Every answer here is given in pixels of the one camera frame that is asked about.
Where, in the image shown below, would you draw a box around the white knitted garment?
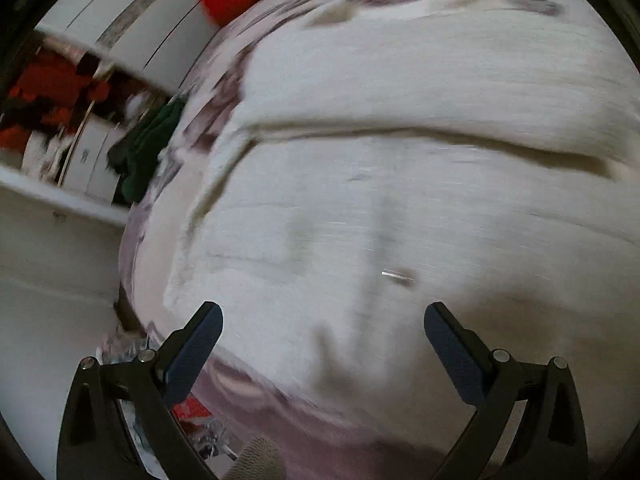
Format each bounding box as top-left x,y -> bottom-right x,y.
162,0 -> 640,461

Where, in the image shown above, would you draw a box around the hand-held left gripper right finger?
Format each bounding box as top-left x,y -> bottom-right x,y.
424,302 -> 589,480

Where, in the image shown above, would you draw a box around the purple patterned bed sheet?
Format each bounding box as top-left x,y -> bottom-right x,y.
115,0 -> 571,480

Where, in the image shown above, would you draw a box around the red clothes in wardrobe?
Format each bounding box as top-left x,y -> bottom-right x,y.
0,52 -> 111,153

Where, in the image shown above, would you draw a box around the white wardrobe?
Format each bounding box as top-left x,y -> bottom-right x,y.
0,0 -> 221,228

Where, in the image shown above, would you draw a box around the dark green cloth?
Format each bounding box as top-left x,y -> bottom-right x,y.
107,99 -> 187,206

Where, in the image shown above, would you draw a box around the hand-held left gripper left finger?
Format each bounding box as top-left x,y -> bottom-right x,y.
56,301 -> 224,480

